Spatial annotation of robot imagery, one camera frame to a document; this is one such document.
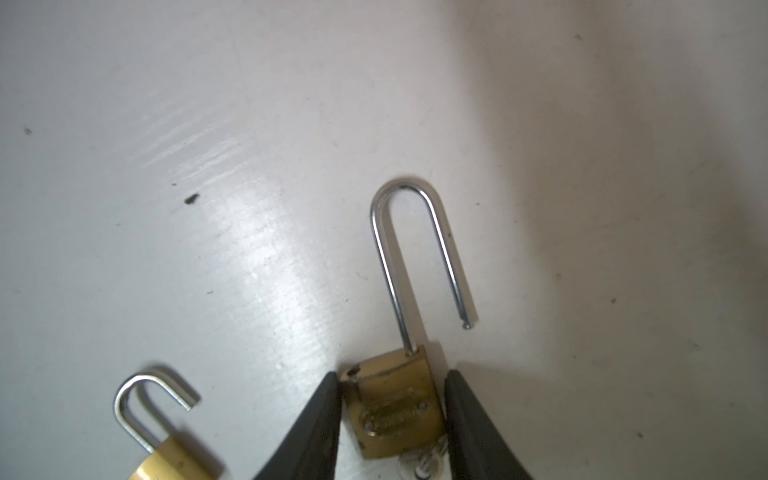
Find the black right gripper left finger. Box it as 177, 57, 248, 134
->
254, 372, 342, 480

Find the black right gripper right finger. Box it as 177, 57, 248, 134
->
444, 370, 533, 480

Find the brass padlock long shackle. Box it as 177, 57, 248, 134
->
340, 177, 475, 464

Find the brass padlock with keys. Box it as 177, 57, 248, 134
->
112, 373, 214, 480

